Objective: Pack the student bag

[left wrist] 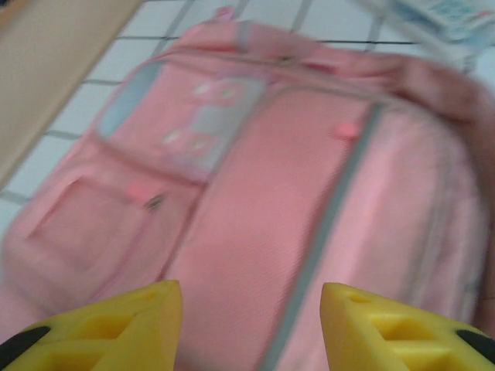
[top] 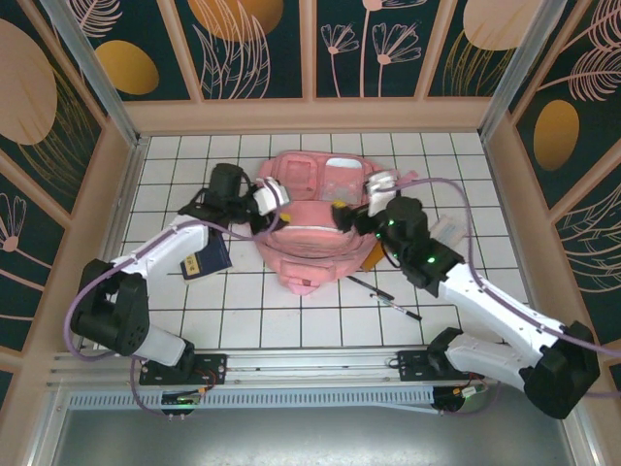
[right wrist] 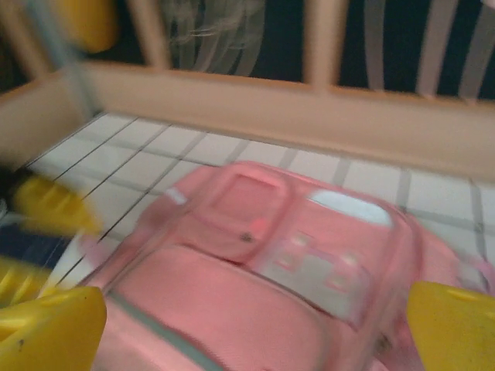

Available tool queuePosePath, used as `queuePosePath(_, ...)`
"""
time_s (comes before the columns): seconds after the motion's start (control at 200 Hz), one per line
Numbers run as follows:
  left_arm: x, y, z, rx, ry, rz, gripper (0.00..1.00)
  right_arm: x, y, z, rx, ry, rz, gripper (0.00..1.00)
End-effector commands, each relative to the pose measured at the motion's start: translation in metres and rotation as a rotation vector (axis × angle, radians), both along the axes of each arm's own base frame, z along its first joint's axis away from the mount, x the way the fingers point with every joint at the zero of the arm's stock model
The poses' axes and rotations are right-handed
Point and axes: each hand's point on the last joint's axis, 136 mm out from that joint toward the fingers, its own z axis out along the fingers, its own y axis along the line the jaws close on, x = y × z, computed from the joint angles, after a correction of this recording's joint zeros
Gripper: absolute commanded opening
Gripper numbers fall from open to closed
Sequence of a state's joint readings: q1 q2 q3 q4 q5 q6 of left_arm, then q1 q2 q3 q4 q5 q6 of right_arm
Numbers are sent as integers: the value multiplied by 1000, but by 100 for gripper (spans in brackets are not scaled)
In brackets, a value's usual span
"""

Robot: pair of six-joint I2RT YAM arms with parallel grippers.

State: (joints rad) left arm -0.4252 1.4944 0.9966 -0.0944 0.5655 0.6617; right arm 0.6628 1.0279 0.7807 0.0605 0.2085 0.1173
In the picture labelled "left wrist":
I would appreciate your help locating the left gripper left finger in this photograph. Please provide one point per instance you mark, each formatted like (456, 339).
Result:
(116, 332)

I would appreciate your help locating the pink school backpack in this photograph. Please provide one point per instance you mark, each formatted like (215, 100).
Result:
(270, 174)

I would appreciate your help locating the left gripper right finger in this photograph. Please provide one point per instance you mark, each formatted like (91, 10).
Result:
(386, 336)

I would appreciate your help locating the clear plastic pencil case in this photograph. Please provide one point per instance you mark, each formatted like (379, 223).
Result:
(437, 23)

